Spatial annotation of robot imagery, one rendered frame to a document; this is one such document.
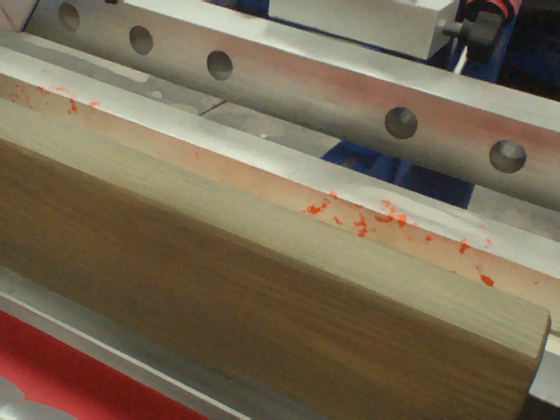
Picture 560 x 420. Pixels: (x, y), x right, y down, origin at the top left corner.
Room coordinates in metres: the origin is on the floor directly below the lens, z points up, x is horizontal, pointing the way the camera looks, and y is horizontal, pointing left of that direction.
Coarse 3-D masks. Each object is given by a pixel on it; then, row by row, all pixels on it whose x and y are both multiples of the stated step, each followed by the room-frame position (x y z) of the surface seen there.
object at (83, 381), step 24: (72, 360) 0.22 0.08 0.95; (96, 360) 0.22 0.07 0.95; (48, 384) 0.20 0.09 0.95; (72, 384) 0.20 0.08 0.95; (96, 384) 0.21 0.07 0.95; (120, 384) 0.21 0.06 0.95; (72, 408) 0.19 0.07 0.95; (96, 408) 0.19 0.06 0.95; (120, 408) 0.20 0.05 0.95; (144, 408) 0.20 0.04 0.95; (168, 408) 0.20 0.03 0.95
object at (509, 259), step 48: (0, 48) 0.49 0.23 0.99; (0, 96) 0.45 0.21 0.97; (48, 96) 0.43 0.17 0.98; (96, 96) 0.43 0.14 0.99; (144, 144) 0.40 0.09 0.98; (192, 144) 0.38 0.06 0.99; (240, 144) 0.39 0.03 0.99; (288, 192) 0.35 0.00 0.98; (336, 192) 0.35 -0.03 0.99; (384, 192) 0.35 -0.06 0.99; (384, 240) 0.33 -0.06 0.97; (432, 240) 0.32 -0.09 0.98; (480, 240) 0.32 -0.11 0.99; (528, 240) 0.32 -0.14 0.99; (528, 288) 0.30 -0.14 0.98
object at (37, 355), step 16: (0, 320) 0.24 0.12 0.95; (16, 320) 0.24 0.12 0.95; (0, 336) 0.23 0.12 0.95; (16, 336) 0.23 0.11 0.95; (32, 336) 0.23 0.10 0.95; (48, 336) 0.23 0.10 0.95; (0, 352) 0.22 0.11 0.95; (16, 352) 0.22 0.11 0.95; (32, 352) 0.22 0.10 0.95; (48, 352) 0.22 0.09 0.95; (64, 352) 0.22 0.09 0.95; (0, 368) 0.21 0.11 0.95; (16, 368) 0.21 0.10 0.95; (32, 368) 0.21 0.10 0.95; (48, 368) 0.21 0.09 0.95; (16, 384) 0.20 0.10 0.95; (32, 384) 0.20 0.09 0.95
